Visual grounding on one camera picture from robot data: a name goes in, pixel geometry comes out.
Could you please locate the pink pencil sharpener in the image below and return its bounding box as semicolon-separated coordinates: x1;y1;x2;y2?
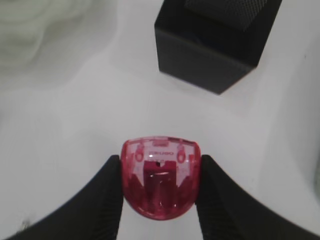
120;136;201;221

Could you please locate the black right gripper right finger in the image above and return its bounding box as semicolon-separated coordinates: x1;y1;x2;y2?
196;155;320;240

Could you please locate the pale green woven basket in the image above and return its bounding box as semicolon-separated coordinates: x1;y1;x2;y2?
312;159;320;198

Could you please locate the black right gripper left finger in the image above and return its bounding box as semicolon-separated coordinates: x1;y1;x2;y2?
11;155;124;240

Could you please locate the translucent green wavy plate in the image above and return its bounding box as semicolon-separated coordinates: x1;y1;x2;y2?
0;0;83;73

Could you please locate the black mesh pen holder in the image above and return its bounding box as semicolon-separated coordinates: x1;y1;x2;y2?
154;0;281;94

